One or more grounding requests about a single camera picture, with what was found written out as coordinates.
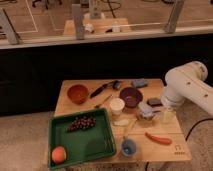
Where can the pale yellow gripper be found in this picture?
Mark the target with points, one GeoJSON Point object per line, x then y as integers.
{"type": "Point", "coordinates": [168, 115]}

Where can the dark grey eraser block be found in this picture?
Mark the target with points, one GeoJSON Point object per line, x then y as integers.
{"type": "Point", "coordinates": [154, 102]}

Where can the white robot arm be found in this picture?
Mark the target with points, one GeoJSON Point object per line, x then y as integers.
{"type": "Point", "coordinates": [186, 82]}

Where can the crumpled grey plastic object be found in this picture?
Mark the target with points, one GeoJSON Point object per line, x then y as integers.
{"type": "Point", "coordinates": [145, 111]}

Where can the orange carrot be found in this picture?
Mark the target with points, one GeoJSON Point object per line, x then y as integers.
{"type": "Point", "coordinates": [160, 140]}

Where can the wooden spoon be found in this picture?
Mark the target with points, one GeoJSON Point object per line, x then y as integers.
{"type": "Point", "coordinates": [129, 128]}

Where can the purple bowl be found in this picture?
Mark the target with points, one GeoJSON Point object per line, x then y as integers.
{"type": "Point", "coordinates": [131, 96]}

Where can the grey blue cloth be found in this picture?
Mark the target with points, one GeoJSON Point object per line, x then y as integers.
{"type": "Point", "coordinates": [139, 83]}

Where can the blue cup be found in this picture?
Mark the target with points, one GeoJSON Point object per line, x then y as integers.
{"type": "Point", "coordinates": [128, 147]}

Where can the white paper cup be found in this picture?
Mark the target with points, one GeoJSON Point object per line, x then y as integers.
{"type": "Point", "coordinates": [116, 105]}

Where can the green plastic tray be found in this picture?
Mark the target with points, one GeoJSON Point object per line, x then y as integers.
{"type": "Point", "coordinates": [81, 145]}

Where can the bunch of dark grapes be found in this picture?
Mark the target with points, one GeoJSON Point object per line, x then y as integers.
{"type": "Point", "coordinates": [82, 123]}

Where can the orange clay bowl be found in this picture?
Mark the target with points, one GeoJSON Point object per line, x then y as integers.
{"type": "Point", "coordinates": [78, 93]}

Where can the orange fruit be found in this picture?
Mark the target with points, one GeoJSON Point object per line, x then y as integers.
{"type": "Point", "coordinates": [58, 155]}

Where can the black handled brush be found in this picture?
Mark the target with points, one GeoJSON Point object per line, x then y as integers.
{"type": "Point", "coordinates": [115, 85]}

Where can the right grey metal post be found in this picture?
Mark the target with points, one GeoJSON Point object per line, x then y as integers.
{"type": "Point", "coordinates": [174, 15]}

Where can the grey metal post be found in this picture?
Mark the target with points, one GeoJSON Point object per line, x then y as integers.
{"type": "Point", "coordinates": [78, 21]}
{"type": "Point", "coordinates": [8, 28]}
{"type": "Point", "coordinates": [174, 15]}

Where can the middle grey metal post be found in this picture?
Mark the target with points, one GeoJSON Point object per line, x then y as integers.
{"type": "Point", "coordinates": [78, 21]}

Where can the left grey metal post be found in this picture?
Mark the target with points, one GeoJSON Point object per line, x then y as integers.
{"type": "Point", "coordinates": [8, 28]}

